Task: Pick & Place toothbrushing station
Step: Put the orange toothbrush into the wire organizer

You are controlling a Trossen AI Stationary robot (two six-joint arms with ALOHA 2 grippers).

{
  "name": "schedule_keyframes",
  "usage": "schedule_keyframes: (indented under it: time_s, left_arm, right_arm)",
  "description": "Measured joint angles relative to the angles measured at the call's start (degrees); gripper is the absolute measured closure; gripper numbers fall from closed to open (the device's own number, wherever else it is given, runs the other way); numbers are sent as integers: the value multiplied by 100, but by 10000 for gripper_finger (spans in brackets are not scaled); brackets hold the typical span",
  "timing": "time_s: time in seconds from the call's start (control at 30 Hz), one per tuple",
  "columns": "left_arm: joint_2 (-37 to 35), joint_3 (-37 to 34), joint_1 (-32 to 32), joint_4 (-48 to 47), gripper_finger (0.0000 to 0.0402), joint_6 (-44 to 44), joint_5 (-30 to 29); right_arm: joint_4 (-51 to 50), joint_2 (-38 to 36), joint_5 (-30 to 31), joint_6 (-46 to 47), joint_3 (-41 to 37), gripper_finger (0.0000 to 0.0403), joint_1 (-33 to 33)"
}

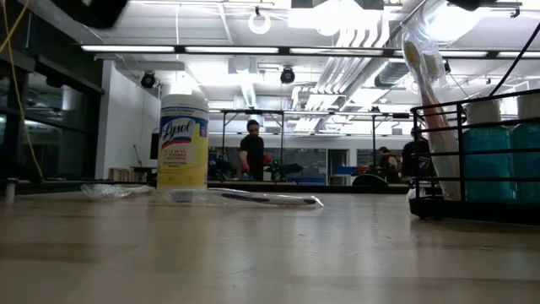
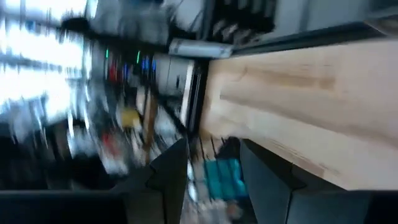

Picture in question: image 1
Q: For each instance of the long ceiling light strip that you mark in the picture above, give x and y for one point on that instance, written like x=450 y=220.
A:
x=232 y=50

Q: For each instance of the black chair back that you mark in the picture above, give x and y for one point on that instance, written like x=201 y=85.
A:
x=370 y=180

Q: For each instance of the pen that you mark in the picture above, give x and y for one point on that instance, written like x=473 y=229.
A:
x=114 y=191

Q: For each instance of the silver ventilation duct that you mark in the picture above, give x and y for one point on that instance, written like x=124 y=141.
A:
x=381 y=78

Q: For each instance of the black aluminium table frame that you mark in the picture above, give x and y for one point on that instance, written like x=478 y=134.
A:
x=358 y=188

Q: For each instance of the black ceiling spotlight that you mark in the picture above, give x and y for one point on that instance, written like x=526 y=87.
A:
x=287 y=75
x=147 y=79

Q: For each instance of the wooden crate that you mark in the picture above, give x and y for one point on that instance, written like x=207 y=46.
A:
x=122 y=174

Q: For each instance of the small white post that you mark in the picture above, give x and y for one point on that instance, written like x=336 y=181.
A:
x=10 y=190

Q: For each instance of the yellow Lysol wipes canister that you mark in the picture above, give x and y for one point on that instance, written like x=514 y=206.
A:
x=182 y=148

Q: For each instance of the person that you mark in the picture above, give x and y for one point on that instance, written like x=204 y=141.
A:
x=415 y=154
x=253 y=152
x=388 y=164

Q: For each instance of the purple toothbrush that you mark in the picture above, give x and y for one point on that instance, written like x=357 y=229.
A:
x=270 y=199

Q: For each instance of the blue mouthwash bottle white cap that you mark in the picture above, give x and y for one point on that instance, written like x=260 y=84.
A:
x=487 y=164

